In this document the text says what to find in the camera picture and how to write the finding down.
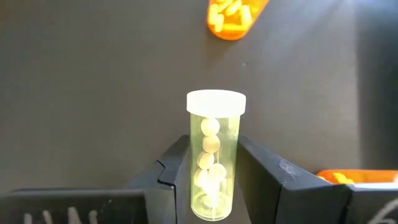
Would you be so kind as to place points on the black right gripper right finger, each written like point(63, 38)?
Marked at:
point(295, 199)

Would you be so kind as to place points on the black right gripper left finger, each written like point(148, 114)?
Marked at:
point(93, 208)

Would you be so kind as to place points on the yellow pill bottle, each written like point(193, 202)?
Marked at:
point(214, 149)

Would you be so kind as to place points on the black table mat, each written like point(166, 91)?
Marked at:
point(93, 93)

